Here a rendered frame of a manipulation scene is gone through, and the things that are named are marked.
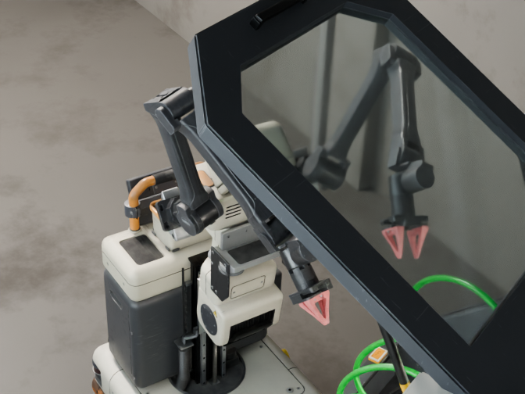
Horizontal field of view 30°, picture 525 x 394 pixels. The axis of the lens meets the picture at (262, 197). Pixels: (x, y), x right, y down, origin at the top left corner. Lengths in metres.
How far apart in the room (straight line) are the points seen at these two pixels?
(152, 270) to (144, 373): 0.42
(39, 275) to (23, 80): 1.89
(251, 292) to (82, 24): 3.95
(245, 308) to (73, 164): 2.35
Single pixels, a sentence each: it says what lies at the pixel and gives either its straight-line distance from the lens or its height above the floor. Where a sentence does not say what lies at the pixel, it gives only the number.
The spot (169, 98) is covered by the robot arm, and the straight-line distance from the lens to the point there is 2.33.
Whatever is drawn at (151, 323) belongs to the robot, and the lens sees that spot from 3.24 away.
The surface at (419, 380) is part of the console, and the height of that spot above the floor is 1.55.
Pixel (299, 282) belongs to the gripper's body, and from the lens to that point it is 2.30.
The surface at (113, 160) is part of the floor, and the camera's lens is 5.17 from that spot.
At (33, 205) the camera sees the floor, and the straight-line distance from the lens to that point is 4.87.
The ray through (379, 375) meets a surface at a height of 0.91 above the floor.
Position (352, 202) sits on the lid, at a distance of 1.80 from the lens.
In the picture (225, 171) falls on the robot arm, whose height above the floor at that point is 1.50.
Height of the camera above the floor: 2.75
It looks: 34 degrees down
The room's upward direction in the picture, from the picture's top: 2 degrees clockwise
